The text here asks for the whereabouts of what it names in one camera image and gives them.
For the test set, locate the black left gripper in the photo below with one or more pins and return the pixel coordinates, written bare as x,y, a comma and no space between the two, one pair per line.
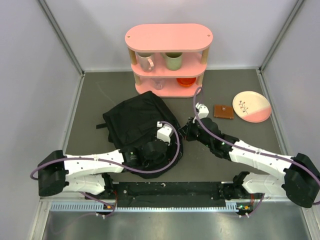
163,158

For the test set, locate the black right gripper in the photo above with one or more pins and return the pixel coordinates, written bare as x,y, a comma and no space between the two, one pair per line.
186,130

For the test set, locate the black student backpack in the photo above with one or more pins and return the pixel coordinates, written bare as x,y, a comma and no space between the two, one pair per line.
133,123

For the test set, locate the brown leather wallet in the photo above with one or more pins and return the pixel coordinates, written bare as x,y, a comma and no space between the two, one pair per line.
223,111

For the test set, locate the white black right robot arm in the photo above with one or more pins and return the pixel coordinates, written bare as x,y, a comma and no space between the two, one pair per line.
295,177

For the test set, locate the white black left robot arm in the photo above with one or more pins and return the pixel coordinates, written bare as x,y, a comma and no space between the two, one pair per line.
59,173

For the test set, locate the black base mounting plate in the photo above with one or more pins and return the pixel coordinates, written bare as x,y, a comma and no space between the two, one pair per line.
176,194

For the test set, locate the orange plastic bowl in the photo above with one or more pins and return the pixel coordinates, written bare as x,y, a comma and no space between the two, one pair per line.
186,82

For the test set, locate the clear drinking glass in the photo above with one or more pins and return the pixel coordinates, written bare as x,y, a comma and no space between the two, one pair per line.
158,83

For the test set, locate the green mug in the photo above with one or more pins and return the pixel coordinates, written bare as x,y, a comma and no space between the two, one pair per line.
173,60

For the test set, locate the pink and cream plate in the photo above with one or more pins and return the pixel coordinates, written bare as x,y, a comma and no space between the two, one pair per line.
251,106

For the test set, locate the pink wooden shelf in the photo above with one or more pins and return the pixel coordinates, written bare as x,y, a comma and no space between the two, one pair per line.
191,39

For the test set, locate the pink mug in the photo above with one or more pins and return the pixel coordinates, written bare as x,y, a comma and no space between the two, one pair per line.
146,61

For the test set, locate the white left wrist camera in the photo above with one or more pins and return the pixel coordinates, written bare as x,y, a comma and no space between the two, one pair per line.
164,132

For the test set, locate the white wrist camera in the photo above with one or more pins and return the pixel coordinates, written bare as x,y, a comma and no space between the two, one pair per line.
201,110
164,132

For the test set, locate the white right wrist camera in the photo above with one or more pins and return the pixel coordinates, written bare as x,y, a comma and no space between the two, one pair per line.
201,110

